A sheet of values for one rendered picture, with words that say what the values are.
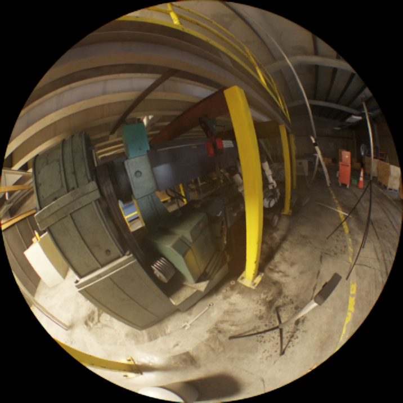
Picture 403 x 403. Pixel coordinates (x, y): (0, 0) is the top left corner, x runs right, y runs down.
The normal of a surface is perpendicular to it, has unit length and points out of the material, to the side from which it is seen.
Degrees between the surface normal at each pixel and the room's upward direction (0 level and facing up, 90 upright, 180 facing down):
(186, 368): 0
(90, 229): 90
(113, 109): 90
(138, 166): 90
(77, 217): 90
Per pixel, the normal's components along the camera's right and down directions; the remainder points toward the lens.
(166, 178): 0.67, 0.12
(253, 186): -0.72, 0.38
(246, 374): -0.21, -0.92
